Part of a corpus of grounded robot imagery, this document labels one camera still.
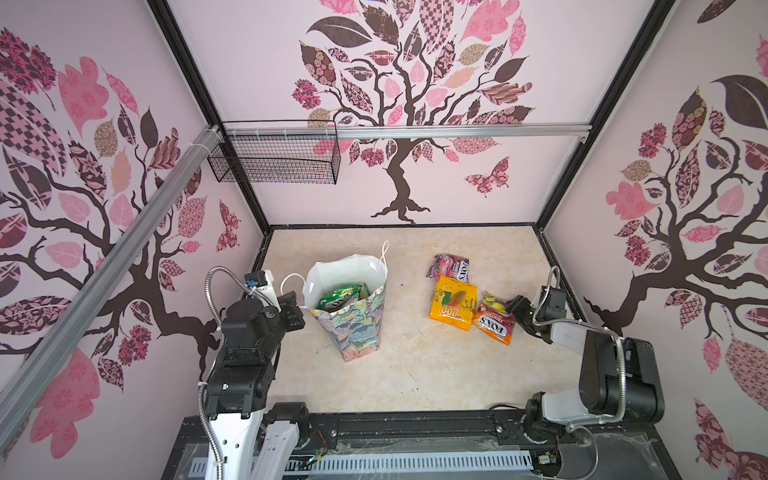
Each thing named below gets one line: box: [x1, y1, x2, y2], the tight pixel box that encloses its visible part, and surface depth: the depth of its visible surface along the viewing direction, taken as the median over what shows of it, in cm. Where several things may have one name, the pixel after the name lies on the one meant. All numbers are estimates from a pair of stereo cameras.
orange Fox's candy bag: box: [472, 291, 517, 346], surface depth 92 cm
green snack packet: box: [317, 283, 370, 311], surface depth 83 cm
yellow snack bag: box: [428, 275, 479, 331], surface depth 94 cm
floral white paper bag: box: [302, 240, 390, 362], surface depth 81 cm
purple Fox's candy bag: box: [426, 254, 470, 283], surface depth 106 cm
